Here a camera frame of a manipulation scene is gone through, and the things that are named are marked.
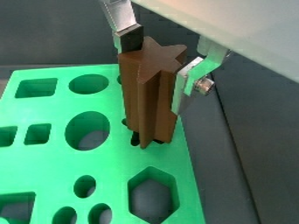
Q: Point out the green foam shape board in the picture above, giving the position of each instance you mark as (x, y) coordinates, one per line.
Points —
(67, 159)

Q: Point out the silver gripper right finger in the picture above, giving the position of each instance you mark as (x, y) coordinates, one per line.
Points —
(191, 77)

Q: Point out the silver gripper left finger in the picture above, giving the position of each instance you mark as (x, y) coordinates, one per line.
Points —
(127, 31)

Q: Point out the brown star-shaped block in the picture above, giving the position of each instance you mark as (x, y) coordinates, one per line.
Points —
(147, 75)

